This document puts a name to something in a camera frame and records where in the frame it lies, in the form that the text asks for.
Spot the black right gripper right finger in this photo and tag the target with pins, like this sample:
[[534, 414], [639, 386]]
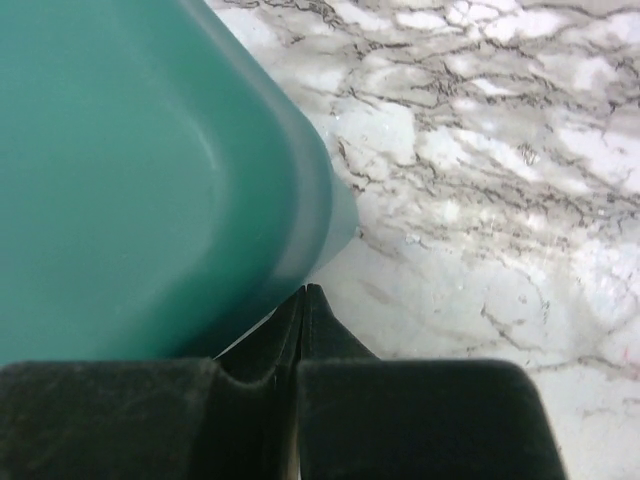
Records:
[[361, 417]]

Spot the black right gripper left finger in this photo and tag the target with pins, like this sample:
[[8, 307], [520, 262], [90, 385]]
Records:
[[231, 417]]

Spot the teal medicine kit box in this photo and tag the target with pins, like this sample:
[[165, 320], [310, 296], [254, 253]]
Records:
[[160, 193]]

